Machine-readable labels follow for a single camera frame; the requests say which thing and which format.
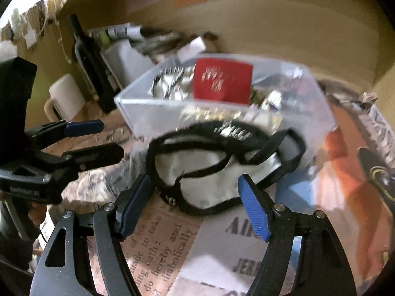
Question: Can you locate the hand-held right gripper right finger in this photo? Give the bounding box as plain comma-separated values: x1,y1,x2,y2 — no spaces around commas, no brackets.
237,173,359,296

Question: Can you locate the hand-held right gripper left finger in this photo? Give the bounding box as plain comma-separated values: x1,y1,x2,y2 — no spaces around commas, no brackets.
29,173,152,296

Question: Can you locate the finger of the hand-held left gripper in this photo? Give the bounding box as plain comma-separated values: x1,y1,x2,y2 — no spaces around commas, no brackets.
40,143,125,176
25,120,104,140

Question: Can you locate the white cloth pouch black trim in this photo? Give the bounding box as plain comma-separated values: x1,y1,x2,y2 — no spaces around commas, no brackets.
146,123,307,217

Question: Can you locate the clear plastic box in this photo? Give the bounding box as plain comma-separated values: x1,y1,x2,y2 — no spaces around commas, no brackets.
114,54,338,161

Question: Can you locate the person's left hand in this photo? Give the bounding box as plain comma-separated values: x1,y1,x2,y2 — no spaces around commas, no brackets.
28,203,47,228

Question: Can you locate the white mug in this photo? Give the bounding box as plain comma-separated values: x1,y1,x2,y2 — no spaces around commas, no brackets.
44,74,87,123

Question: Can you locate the newspaper print table cover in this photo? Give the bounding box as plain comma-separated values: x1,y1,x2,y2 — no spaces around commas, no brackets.
31,80,395,296

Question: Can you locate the dark glass bottle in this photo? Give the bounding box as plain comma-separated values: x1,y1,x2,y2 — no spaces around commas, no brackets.
66,14,120,113

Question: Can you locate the white plastic container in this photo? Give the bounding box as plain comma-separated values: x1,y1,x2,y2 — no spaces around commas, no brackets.
102,38,161,91

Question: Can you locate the silver foil packet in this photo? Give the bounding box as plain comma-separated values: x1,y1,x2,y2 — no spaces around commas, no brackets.
151,66,194,100

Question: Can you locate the black round device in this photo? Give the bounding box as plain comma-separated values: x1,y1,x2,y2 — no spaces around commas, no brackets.
357,146,395,204

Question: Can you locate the white paper card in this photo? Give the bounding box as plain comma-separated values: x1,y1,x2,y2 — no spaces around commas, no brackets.
177,35,208,61

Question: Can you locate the red card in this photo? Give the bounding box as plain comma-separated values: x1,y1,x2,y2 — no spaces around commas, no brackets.
192,58,254,104

